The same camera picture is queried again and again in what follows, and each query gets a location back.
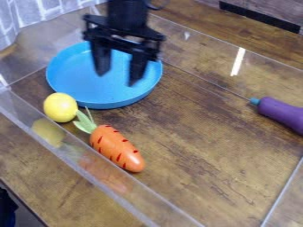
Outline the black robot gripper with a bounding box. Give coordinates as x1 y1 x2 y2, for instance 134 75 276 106
82 0 165 86

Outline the orange toy carrot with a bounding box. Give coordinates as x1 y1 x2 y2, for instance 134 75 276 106
73 111 145 173

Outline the blue plastic plate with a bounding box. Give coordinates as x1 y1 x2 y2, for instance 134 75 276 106
45 40 164 110

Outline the yellow toy lemon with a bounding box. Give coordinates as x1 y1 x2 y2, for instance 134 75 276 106
44 92 78 122

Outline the purple toy eggplant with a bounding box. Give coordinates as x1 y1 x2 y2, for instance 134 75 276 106
249 97 303 136

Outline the clear acrylic barrier wall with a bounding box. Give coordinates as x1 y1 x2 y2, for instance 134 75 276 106
0 86 204 227

